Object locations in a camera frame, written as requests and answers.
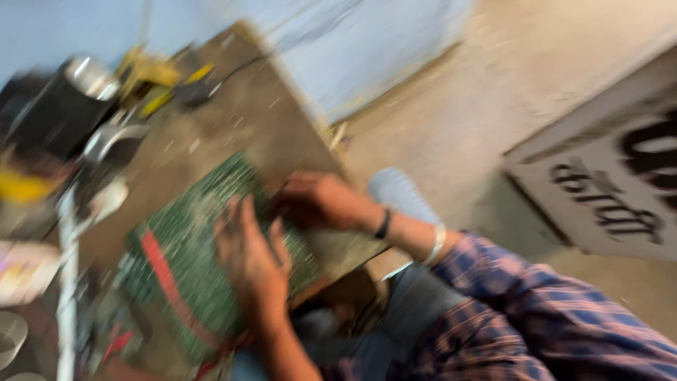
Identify person's right hand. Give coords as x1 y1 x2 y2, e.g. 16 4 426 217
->
271 171 383 235

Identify person's left hand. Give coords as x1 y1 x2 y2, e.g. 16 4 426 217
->
213 195 293 333

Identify green circuit board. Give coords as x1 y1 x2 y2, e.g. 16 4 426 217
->
115 150 321 364

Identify wooden workbench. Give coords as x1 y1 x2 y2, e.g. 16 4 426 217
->
32 19 392 381

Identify black wrist band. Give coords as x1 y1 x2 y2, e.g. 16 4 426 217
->
373 207 393 240

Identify person's trousers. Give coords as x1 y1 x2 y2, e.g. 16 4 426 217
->
233 262 471 381

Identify silver metal part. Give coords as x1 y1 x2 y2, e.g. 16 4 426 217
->
81 123 149 166

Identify yellow tool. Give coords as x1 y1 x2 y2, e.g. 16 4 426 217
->
115 46 216 118

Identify red tool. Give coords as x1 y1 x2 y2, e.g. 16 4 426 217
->
100 329 136 364

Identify white pipe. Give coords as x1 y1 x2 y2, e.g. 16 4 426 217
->
55 185 80 381

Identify black cylinder with metal top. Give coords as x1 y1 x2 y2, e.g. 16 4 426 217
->
5 55 121 163

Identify yellow object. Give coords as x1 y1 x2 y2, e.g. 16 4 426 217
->
0 164 60 206

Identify white paper packet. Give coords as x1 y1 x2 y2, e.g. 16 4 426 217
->
0 240 62 308

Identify white round container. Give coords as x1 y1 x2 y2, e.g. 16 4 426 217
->
0 311 29 371

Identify white box with black lettering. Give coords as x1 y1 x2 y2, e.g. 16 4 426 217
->
501 43 677 262

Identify black cable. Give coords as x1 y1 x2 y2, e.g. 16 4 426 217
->
175 53 270 109

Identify silver bracelet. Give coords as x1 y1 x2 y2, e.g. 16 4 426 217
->
423 223 448 266

